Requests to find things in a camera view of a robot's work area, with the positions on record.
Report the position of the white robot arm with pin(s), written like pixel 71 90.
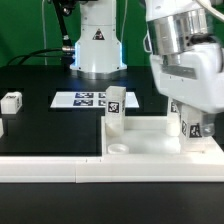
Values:
pixel 100 50

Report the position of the white L-shaped obstacle wall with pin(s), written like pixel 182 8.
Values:
pixel 185 167

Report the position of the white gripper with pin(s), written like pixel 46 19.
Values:
pixel 193 77

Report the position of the white square tabletop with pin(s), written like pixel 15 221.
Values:
pixel 147 135

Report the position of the white base tag plate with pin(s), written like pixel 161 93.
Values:
pixel 79 100

